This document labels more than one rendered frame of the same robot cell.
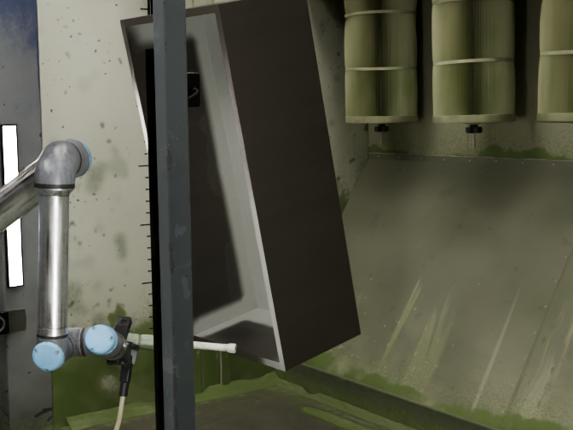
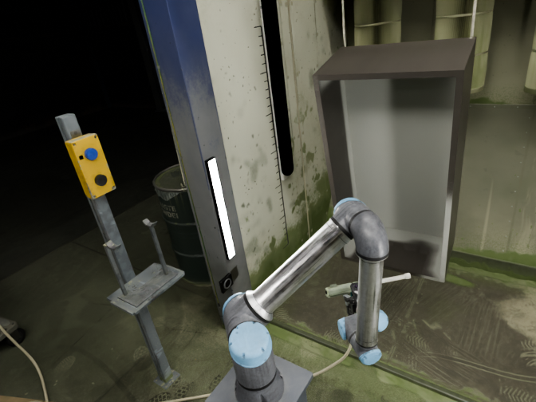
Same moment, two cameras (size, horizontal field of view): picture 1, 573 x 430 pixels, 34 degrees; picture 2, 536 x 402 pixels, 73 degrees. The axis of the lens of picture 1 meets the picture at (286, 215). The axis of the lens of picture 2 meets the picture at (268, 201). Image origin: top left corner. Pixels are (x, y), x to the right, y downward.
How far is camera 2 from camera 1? 2.30 m
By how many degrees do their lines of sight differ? 26
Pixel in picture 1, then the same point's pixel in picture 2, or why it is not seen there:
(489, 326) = (478, 203)
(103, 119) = (252, 132)
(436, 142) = not seen: hidden behind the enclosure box
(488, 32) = (485, 35)
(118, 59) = (254, 87)
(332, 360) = not seen: hidden behind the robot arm
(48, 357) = (373, 358)
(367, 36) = (380, 39)
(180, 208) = not seen: outside the picture
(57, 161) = (382, 236)
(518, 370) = (506, 227)
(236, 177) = (355, 158)
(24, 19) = (202, 75)
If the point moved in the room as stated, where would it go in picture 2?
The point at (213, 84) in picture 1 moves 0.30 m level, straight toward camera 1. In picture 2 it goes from (345, 102) to (382, 111)
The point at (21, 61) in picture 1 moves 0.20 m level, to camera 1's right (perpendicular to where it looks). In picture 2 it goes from (207, 108) to (245, 100)
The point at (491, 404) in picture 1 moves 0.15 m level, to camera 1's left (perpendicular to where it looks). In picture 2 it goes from (494, 247) to (477, 253)
